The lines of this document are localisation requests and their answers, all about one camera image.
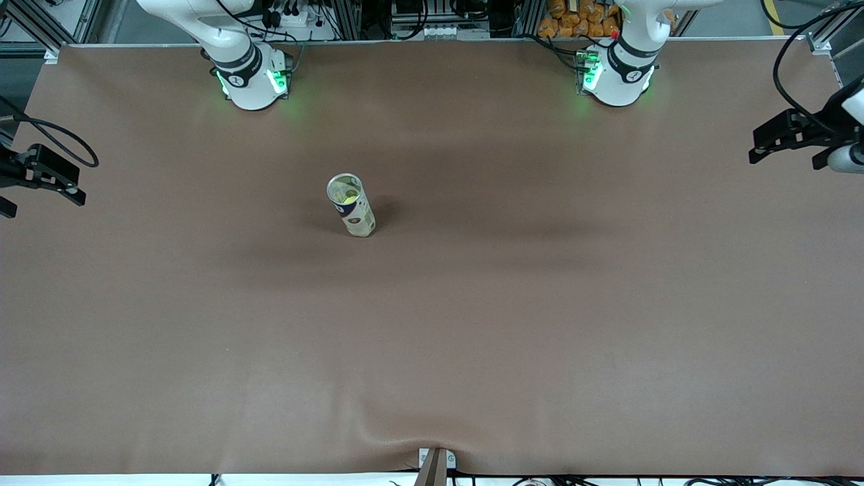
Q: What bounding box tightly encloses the aluminium frame rail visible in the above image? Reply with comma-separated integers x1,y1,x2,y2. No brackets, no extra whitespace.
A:
807,0,864,68
0,0,92,65

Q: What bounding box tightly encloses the white terminal block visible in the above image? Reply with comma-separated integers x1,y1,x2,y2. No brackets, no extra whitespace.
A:
418,24,490,40

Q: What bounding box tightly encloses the orange bags pile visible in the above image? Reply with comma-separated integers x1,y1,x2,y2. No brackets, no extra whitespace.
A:
538,0,625,38

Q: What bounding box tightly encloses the white blue tennis ball can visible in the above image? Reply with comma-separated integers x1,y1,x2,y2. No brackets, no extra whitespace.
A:
327,173,377,238

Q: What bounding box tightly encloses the brown table mat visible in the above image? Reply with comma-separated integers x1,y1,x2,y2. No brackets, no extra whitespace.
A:
0,37,864,477

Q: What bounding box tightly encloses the aluminium frame post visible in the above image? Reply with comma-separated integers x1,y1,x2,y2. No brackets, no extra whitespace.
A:
331,0,362,41

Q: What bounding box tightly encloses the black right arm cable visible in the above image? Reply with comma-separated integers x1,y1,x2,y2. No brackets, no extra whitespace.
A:
0,94,101,169

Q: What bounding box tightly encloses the white power strip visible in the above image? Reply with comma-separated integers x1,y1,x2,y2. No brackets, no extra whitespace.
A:
267,3,338,43

